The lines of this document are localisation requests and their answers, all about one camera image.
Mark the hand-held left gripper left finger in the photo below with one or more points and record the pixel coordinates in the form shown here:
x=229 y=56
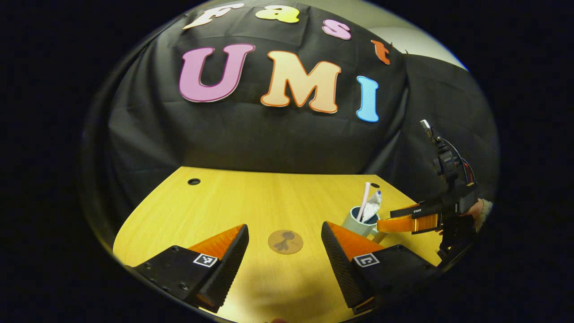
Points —
x=228 y=269

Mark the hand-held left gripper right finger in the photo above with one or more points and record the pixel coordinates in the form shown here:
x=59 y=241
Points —
x=343 y=273

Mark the wooden desktop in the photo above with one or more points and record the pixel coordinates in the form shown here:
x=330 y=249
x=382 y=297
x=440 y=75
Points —
x=251 y=202

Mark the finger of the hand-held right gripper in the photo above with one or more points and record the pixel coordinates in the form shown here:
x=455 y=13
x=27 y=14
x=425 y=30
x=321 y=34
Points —
x=415 y=211
x=403 y=223

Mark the black backdrop cloth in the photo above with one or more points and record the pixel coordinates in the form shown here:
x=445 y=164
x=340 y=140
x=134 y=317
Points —
x=269 y=139

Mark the white toothbrush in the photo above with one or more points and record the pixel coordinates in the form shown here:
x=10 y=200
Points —
x=364 y=199

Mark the round brown coaster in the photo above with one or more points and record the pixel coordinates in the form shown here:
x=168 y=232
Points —
x=285 y=242

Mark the white toothpaste tube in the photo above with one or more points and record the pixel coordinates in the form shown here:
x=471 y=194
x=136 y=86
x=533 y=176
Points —
x=372 y=208

